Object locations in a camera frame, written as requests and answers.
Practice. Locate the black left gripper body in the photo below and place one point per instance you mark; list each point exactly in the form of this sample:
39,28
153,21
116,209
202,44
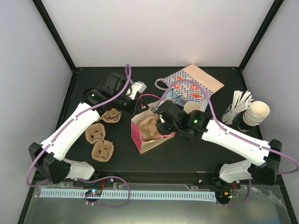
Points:
132,109

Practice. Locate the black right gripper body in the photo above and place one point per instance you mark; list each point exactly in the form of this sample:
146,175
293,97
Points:
173,127

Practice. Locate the cream pink Cakes paper bag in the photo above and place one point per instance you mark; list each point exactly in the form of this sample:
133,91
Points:
144,146

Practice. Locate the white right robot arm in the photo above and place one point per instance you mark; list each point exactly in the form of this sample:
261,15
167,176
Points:
261,158

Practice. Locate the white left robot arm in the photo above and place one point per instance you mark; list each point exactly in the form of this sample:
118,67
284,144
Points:
48,157

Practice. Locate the light blue paper bag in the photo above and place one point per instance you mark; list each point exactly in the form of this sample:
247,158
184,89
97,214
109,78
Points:
176,98

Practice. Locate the blue checkered bakery paper bag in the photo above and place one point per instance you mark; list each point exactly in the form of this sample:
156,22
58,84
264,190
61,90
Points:
189,81

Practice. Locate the tall white paper cup stack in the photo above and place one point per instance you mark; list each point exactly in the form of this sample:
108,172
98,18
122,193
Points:
256,113

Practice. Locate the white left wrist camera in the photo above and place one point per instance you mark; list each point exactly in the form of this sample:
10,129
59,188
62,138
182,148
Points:
135,88

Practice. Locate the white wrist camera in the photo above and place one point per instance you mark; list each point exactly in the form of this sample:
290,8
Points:
155,107
135,88

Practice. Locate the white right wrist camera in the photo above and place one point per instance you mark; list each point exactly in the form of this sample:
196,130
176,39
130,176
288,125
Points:
155,107

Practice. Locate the white slotted cable rail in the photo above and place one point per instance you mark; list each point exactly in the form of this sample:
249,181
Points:
134,194

